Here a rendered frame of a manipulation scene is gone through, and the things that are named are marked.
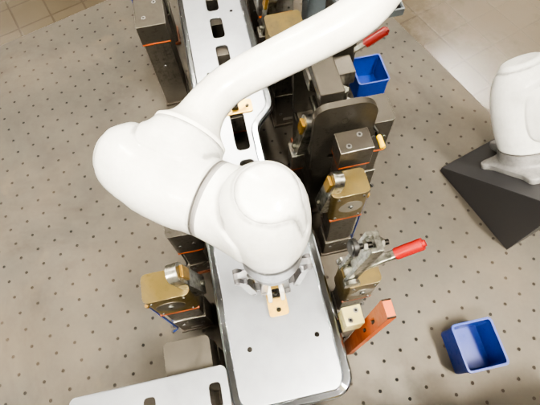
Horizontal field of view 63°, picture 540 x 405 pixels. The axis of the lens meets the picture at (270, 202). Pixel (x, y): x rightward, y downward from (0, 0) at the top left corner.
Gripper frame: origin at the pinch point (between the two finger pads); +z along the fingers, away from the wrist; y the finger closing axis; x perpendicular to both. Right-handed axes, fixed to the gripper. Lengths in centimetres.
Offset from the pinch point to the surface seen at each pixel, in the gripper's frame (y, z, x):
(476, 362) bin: -46, 35, 19
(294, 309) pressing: -3.0, 5.1, 3.4
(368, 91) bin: -43, 30, -63
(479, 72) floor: -133, 104, -117
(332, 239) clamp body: -17.6, 24.5, -15.6
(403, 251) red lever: -22.9, -8.3, 0.3
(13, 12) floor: 117, 104, -226
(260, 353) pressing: 5.0, 5.1, 10.1
